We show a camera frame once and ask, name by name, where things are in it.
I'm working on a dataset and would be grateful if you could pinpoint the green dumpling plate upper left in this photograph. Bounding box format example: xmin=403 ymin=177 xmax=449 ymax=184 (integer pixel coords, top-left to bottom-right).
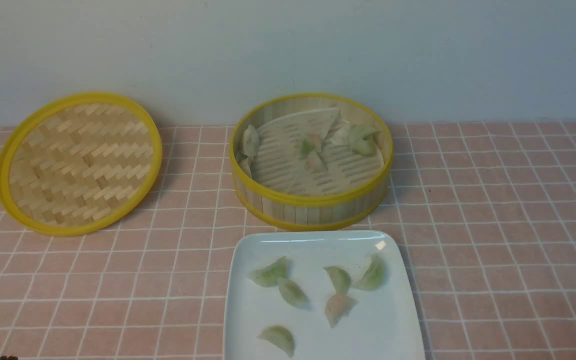
xmin=247 ymin=256 xmax=289 ymax=288

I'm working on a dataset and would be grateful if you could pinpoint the pinkish dumpling basket centre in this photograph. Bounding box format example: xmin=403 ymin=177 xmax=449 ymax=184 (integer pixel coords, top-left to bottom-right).
xmin=305 ymin=150 xmax=327 ymax=173

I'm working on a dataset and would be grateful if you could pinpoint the pink checkered tablecloth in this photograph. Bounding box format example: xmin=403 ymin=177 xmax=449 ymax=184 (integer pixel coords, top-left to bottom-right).
xmin=0 ymin=122 xmax=576 ymax=360

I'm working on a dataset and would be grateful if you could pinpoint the pink dumpling on plate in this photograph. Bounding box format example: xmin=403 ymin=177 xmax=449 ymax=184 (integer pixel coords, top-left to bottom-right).
xmin=324 ymin=293 xmax=357 ymax=329

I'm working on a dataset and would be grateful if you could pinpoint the white square plate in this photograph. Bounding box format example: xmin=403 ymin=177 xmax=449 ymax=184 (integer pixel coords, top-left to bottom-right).
xmin=222 ymin=230 xmax=425 ymax=360

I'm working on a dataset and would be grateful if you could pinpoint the small dumpling lower left basket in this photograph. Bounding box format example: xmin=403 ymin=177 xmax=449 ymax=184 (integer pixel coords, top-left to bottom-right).
xmin=238 ymin=157 xmax=253 ymax=178

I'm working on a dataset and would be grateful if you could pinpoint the yellow rimmed bamboo steamer lid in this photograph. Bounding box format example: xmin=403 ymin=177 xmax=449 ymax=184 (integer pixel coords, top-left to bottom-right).
xmin=0 ymin=92 xmax=163 ymax=237

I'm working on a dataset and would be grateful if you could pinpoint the green dumpling plate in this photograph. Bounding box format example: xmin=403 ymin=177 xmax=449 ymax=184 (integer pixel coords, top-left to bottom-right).
xmin=257 ymin=325 xmax=296 ymax=358
xmin=277 ymin=277 xmax=309 ymax=308
xmin=323 ymin=266 xmax=352 ymax=295
xmin=352 ymin=254 xmax=387 ymax=292
xmin=247 ymin=256 xmax=289 ymax=288

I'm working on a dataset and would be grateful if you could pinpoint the yellow rimmed bamboo steamer basket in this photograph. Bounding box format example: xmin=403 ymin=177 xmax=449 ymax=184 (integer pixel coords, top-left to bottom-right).
xmin=228 ymin=93 xmax=394 ymax=231

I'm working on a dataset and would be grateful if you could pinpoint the pale green dumpling edge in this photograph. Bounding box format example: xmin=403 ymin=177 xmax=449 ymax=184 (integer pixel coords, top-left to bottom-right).
xmin=240 ymin=124 xmax=260 ymax=160

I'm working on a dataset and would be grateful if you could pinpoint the white dumpling basket rear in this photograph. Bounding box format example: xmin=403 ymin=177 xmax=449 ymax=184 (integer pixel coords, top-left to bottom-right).
xmin=327 ymin=123 xmax=354 ymax=147

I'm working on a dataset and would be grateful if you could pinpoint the green dumpling plate centre left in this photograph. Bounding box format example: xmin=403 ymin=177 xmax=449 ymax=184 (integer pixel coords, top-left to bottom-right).
xmin=277 ymin=277 xmax=309 ymax=308

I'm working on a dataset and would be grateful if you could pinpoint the green dumpling plate bottom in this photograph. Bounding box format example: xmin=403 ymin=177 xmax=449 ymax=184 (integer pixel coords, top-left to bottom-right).
xmin=257 ymin=325 xmax=296 ymax=358

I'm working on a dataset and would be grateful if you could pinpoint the green dumpling plate upper right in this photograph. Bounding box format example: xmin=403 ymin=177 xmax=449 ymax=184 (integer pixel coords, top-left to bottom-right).
xmin=352 ymin=254 xmax=387 ymax=292

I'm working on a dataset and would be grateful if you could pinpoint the green dumpling basket centre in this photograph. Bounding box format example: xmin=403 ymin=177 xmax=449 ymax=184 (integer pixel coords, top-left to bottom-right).
xmin=298 ymin=136 xmax=314 ymax=160

